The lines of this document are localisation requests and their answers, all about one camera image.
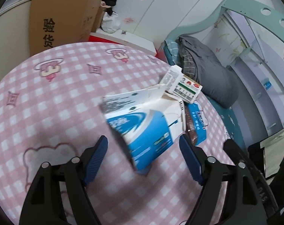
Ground white medicine box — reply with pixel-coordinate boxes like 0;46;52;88
160;65;203;104

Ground blue white carton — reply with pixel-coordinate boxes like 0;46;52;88
101;84;186;172

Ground teal bed sheet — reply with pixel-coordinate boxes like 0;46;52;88
163;39;247;152

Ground blue snack wrapper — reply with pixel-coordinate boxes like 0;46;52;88
185;100;208;146

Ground grey folded quilt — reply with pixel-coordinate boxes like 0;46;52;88
178;35;239;109

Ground pink checkered bed cover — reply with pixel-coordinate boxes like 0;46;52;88
0;41;234;225

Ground red storage bench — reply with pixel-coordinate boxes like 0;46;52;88
88;28;167;62

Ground white curved cabinet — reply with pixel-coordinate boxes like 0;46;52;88
0;0;31;81

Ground small brown cardboard box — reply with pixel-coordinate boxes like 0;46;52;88
91;8;106;33

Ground white plastic bag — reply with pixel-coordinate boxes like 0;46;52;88
101;12;121;34

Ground large brown cardboard box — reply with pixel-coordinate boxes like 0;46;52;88
28;0;102;56

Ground teal bed headboard frame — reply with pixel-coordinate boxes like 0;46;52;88
164;0;284;52

